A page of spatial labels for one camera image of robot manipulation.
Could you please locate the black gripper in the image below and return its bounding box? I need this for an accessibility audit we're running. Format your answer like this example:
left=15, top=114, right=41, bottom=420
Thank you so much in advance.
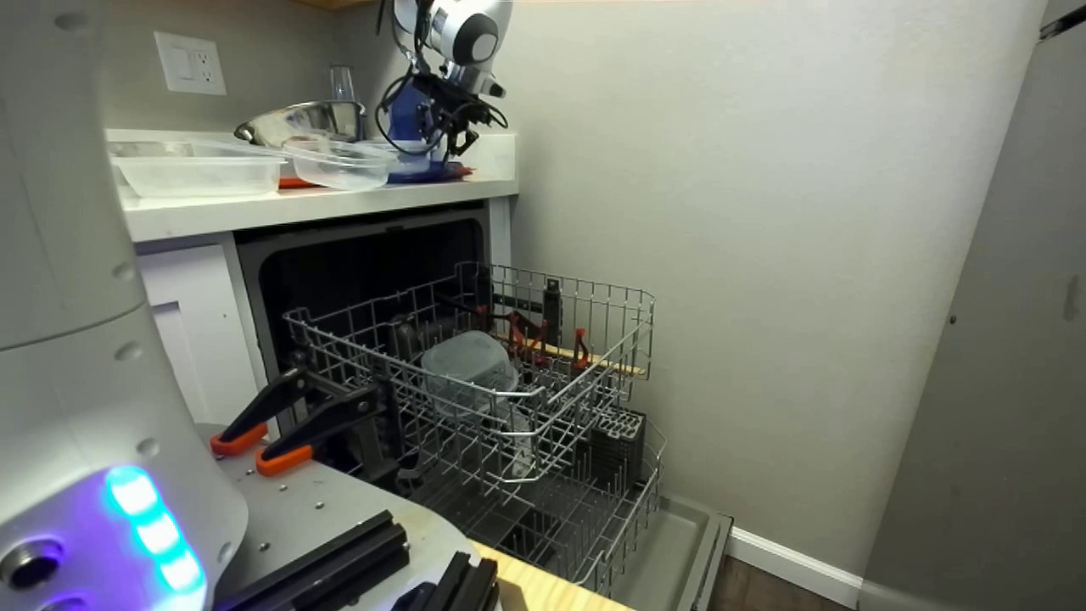
left=417, top=69, right=508, bottom=162

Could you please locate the white kitchen counter cabinet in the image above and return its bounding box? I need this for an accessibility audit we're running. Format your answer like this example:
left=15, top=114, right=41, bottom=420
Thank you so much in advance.
left=100, top=125, right=524, bottom=431

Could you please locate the dark blue flat lid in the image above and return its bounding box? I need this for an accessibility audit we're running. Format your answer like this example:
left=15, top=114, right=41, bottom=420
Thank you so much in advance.
left=387, top=158, right=473, bottom=186

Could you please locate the clear drinking glass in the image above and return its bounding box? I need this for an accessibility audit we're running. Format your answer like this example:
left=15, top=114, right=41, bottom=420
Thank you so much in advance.
left=325, top=63, right=362, bottom=112

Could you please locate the stainless steel pot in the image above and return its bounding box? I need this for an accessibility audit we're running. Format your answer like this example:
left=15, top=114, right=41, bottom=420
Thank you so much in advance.
left=230, top=97, right=371, bottom=151

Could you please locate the black dishwasher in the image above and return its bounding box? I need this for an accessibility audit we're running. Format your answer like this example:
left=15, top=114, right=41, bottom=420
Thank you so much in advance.
left=230, top=198, right=521, bottom=456

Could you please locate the frosted plastic container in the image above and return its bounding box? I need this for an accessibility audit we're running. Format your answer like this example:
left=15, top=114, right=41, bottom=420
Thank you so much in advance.
left=417, top=329, right=524, bottom=419

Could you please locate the clear rectangular plastic container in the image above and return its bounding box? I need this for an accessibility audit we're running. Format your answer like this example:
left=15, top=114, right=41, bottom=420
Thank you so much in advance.
left=104, top=131, right=284, bottom=207

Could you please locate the dark cutlery basket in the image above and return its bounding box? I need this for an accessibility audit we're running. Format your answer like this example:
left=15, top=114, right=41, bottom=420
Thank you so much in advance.
left=587, top=409, right=652, bottom=490

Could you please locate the grey metal mounting plate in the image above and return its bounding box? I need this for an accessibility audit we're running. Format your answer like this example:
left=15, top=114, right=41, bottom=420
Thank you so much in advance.
left=208, top=433, right=480, bottom=611

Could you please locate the black aluminium extrusion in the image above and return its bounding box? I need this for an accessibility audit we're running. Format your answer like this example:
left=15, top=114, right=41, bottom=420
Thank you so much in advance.
left=215, top=507, right=413, bottom=611
left=420, top=550, right=503, bottom=611

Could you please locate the wooden table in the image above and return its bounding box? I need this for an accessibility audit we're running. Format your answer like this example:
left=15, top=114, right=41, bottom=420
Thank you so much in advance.
left=469, top=539, right=637, bottom=611

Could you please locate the grey dishwasher door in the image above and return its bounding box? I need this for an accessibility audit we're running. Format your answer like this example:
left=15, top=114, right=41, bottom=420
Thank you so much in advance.
left=613, top=487, right=738, bottom=611

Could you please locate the white baseboard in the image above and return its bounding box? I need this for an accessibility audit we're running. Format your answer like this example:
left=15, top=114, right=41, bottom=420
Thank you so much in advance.
left=728, top=522, right=869, bottom=611

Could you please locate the tall panel door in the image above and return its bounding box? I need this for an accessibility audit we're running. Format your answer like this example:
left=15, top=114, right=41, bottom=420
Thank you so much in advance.
left=858, top=0, right=1086, bottom=611

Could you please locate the tan spatula black handle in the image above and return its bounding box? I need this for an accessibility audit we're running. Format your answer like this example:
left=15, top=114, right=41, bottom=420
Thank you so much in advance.
left=456, top=290, right=570, bottom=354

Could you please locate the wire dishwasher rack with rollers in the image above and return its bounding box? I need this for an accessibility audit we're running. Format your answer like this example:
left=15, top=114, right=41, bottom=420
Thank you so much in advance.
left=282, top=261, right=660, bottom=490

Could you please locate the white wall outlet plate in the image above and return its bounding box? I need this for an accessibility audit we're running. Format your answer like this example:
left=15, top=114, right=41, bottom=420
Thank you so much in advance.
left=151, top=32, right=230, bottom=97

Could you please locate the black clamp orange handle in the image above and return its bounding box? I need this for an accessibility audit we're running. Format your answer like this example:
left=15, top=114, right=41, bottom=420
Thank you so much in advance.
left=250, top=378, right=408, bottom=487
left=208, top=366, right=317, bottom=461

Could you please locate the wire dishwasher rack with basket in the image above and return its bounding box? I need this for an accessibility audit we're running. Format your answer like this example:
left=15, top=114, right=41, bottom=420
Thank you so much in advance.
left=400, top=439, right=673, bottom=603

